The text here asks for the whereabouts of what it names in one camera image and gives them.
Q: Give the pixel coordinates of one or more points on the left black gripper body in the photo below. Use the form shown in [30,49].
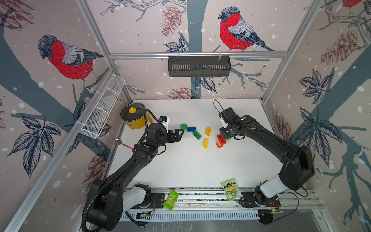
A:
[165,138]

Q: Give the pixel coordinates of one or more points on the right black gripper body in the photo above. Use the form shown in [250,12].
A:
[227,131]

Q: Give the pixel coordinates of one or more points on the red long lego brick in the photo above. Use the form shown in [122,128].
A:
[221,140]

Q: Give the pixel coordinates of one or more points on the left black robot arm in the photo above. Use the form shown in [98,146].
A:
[108,199]

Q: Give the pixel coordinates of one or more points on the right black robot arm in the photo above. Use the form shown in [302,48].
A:
[298,163]

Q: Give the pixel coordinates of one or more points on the blue lego brick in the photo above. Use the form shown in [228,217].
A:
[191,129]

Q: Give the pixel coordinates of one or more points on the yellow curved lego upper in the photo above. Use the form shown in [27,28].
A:
[208,131]

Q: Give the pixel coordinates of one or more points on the yellow curved lego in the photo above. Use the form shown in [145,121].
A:
[205,143]
[208,131]

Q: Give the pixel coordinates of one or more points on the yellow curved lego lower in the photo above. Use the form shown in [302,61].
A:
[205,143]

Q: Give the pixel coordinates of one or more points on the yellow pot with black lid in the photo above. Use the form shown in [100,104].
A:
[133,115]

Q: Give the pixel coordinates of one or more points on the large green snack bag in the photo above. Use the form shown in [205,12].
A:
[231,189]

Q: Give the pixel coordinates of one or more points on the small green snack packet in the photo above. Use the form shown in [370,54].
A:
[171,199]

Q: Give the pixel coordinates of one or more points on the white wire mesh basket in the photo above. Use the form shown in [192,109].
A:
[93,126]

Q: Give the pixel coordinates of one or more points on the black hanging wire basket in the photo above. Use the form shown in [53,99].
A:
[199,66]

